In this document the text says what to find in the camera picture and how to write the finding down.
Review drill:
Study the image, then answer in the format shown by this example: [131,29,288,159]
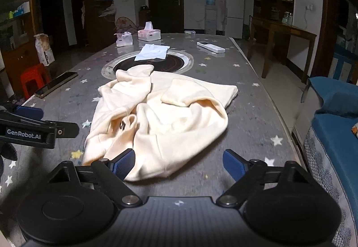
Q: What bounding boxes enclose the blue sofa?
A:
[292,76,358,247]

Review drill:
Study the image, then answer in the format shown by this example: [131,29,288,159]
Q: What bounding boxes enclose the dark wooden door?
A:
[147,0,185,34]

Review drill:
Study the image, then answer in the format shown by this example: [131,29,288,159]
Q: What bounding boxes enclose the blue pillow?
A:
[299,77,357,118]

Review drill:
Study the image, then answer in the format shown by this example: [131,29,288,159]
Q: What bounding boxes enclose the pink electric fan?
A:
[115,17,138,35]

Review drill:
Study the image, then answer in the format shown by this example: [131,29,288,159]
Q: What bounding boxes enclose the white refrigerator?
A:
[224,0,245,39]

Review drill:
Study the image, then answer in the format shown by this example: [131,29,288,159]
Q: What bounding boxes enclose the white remote control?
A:
[197,41,226,54]

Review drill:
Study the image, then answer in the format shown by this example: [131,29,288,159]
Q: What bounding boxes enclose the black smartphone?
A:
[34,72,78,98]

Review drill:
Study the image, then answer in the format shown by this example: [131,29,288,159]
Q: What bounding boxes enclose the white tissue sheet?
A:
[135,44,170,61]

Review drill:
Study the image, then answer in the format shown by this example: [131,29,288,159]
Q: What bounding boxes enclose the cream sweatshirt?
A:
[83,65,238,181]

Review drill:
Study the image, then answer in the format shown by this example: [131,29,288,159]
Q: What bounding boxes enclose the water dispenser with blue bottle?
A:
[205,0,217,35]

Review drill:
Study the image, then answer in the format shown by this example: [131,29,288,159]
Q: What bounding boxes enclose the round hotpot stove inset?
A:
[101,50,194,79]

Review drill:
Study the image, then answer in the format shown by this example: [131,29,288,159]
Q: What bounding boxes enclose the pink tissue box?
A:
[137,21,161,42]

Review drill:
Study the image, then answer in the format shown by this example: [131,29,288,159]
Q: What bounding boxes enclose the brown wooden side table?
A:
[247,17,317,83]

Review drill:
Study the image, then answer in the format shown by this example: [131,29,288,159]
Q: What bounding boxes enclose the white paper bag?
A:
[34,34,55,66]

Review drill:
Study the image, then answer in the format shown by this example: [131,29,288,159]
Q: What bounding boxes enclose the red plastic stool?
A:
[20,63,51,98]

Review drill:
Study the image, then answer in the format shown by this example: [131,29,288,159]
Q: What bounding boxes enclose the dark wooden shelf cabinet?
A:
[1,0,116,95]

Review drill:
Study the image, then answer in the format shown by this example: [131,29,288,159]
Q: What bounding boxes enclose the small clear container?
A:
[184,30,196,35]

